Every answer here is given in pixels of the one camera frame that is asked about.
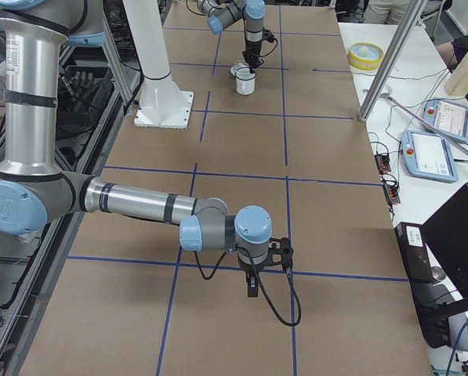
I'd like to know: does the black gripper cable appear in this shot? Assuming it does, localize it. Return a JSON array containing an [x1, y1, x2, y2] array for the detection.
[[193, 246, 302, 327]]

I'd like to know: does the aluminium frame post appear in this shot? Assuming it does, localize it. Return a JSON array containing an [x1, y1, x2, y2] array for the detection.
[[358, 0, 426, 122]]

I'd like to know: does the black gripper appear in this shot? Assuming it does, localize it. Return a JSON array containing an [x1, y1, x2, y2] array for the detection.
[[242, 50, 264, 74], [244, 264, 258, 298]]

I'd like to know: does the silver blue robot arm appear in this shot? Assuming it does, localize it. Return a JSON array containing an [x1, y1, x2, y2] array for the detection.
[[0, 1, 273, 297], [197, 0, 266, 73]]

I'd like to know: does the far blue teach pendant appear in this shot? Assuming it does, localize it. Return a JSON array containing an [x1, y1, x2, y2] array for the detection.
[[423, 99, 468, 143]]

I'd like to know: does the near blue teach pendant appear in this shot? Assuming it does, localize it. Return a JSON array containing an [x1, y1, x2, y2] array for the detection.
[[401, 130, 459, 183]]

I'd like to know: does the white ceramic lid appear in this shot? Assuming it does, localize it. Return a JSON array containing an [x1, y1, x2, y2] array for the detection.
[[230, 60, 248, 78]]

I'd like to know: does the metal reacher grabber stick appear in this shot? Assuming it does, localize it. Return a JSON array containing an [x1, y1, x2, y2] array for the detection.
[[379, 92, 468, 156]]

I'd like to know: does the white enamel mug blue rim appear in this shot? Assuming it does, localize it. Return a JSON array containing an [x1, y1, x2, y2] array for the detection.
[[235, 78, 256, 96]]

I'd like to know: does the black computer monitor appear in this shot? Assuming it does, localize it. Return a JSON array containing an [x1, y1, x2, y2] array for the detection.
[[421, 183, 468, 296]]

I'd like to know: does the black desktop computer box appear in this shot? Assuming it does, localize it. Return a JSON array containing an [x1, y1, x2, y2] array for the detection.
[[394, 222, 468, 351]]

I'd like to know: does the blue teach pendant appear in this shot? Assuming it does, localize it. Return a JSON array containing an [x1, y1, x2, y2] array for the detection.
[[423, 99, 468, 143], [401, 130, 459, 183]]

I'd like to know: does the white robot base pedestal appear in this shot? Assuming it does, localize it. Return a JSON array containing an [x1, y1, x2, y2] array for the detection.
[[123, 0, 194, 129]]

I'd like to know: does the yellow tape roll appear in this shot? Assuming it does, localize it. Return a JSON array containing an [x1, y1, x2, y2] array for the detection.
[[347, 42, 384, 71]]

